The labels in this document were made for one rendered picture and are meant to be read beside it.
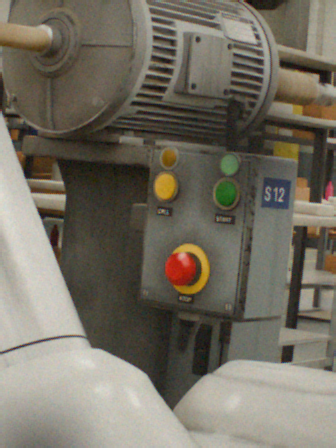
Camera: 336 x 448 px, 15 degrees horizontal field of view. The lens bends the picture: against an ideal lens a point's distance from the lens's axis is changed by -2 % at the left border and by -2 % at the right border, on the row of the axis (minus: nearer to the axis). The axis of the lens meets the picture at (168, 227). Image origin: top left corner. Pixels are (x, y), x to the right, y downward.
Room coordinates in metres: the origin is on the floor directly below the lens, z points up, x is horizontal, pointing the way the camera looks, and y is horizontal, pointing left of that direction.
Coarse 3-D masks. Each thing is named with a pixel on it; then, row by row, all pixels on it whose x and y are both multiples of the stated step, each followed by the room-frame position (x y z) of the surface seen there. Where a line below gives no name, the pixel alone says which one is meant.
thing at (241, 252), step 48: (192, 192) 1.58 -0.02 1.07; (240, 192) 1.54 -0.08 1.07; (288, 192) 1.59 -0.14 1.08; (144, 240) 1.63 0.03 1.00; (192, 240) 1.58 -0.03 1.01; (240, 240) 1.54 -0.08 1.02; (288, 240) 1.60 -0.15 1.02; (144, 288) 1.62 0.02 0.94; (192, 288) 1.57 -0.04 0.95; (240, 288) 1.54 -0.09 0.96; (192, 336) 1.66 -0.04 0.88
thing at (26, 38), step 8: (0, 24) 1.65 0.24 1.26; (8, 24) 1.66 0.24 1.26; (0, 32) 1.64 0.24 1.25; (8, 32) 1.65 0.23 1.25; (16, 32) 1.66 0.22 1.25; (24, 32) 1.68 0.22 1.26; (32, 32) 1.69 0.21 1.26; (40, 32) 1.71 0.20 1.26; (0, 40) 1.65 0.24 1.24; (8, 40) 1.66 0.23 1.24; (16, 40) 1.67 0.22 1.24; (24, 40) 1.68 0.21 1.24; (32, 40) 1.69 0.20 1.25; (40, 40) 1.70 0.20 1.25; (48, 40) 1.71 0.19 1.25; (24, 48) 1.69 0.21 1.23; (32, 48) 1.70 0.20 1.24; (40, 48) 1.71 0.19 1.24
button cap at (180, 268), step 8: (176, 256) 1.56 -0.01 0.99; (184, 256) 1.55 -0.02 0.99; (168, 264) 1.56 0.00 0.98; (176, 264) 1.55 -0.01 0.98; (184, 264) 1.55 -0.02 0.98; (192, 264) 1.55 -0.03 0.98; (168, 272) 1.56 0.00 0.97; (176, 272) 1.55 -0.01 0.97; (184, 272) 1.55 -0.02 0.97; (192, 272) 1.55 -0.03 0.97; (176, 280) 1.55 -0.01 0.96; (184, 280) 1.55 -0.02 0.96
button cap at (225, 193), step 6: (222, 186) 1.55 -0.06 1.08; (228, 186) 1.54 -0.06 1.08; (234, 186) 1.54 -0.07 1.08; (216, 192) 1.55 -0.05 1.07; (222, 192) 1.55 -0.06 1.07; (228, 192) 1.54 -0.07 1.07; (234, 192) 1.54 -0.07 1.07; (216, 198) 1.55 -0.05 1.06; (222, 198) 1.55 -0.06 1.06; (228, 198) 1.54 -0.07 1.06; (234, 198) 1.54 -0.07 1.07; (222, 204) 1.55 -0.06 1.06; (228, 204) 1.54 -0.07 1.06
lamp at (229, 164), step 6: (222, 156) 1.55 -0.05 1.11; (228, 156) 1.55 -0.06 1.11; (234, 156) 1.55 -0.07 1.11; (222, 162) 1.55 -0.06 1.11; (228, 162) 1.54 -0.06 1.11; (234, 162) 1.54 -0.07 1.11; (240, 162) 1.54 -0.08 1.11; (222, 168) 1.55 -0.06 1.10; (228, 168) 1.54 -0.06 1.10; (234, 168) 1.54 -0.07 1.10; (228, 174) 1.55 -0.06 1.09; (234, 174) 1.54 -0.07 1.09
